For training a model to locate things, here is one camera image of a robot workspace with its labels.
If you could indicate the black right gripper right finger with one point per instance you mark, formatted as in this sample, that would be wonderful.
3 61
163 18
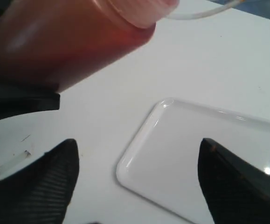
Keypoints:
235 191

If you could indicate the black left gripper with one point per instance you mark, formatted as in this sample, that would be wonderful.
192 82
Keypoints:
18 100

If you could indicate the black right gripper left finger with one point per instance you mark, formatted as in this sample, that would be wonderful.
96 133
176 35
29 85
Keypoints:
41 192

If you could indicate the red sauce squeeze bottle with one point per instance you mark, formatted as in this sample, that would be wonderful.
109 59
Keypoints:
55 44

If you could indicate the white rectangular plastic tray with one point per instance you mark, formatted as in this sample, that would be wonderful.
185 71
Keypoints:
161 162

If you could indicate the grey backdrop cloth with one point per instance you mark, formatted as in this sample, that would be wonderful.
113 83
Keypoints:
256 7

